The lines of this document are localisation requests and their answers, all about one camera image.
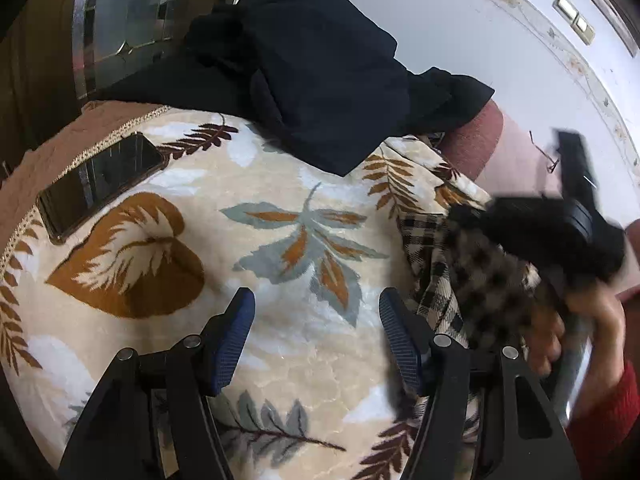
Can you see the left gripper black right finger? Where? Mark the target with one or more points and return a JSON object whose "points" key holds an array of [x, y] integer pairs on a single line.
{"points": [[519, 436]]}

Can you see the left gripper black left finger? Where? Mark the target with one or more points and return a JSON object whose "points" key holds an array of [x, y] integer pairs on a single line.
{"points": [[116, 433]]}

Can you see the black beige checked shirt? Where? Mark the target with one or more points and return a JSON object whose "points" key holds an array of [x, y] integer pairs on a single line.
{"points": [[465, 286]]}

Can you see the red sleeve forearm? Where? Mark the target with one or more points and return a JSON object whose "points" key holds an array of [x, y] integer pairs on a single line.
{"points": [[605, 441]]}

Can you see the person right hand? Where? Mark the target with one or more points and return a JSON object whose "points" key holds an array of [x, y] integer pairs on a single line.
{"points": [[607, 363]]}

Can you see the eyeglasses on headboard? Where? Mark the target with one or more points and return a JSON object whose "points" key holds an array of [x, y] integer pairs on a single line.
{"points": [[550, 163]]}

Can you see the leaf pattern beige blanket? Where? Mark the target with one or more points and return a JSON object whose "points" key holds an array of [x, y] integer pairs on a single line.
{"points": [[315, 394]]}

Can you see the black smartphone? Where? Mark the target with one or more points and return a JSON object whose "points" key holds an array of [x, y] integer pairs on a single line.
{"points": [[71, 200]]}

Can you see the dark navy garment pile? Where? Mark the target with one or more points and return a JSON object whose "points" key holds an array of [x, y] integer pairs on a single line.
{"points": [[317, 76]]}

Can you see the wooden glass panel door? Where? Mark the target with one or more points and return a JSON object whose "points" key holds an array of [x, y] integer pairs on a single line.
{"points": [[58, 54]]}

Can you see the wall light switch panel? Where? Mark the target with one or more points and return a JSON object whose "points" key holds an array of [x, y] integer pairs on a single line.
{"points": [[578, 23]]}

